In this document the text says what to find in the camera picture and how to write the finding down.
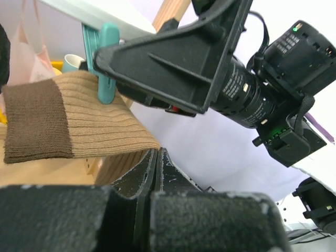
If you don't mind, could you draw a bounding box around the pale green mug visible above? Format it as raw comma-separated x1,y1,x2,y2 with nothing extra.
61,54,85,74

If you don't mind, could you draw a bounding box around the wooden hanger rack frame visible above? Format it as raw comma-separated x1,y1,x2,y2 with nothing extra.
0,0,191,186

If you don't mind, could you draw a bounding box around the tan brown ribbed sock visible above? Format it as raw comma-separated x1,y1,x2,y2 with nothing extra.
3,71,160,164

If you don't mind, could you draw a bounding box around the white round clip hanger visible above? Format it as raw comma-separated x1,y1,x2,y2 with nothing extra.
41,0,156,40

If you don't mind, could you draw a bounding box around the pink sheer sock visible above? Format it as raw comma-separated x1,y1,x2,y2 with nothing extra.
7,1,56,86

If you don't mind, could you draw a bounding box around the teal clothes clip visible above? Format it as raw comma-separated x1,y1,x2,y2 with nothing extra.
82,23,120,104

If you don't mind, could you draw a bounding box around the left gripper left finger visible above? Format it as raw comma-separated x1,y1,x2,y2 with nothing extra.
110,150,158,251

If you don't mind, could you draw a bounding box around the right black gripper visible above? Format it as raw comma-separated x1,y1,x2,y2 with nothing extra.
108,1,252,114

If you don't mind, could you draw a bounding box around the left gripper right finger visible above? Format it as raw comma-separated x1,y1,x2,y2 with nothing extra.
154,148,208,192

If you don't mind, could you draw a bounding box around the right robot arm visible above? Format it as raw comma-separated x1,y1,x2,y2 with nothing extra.
93,1,335,233

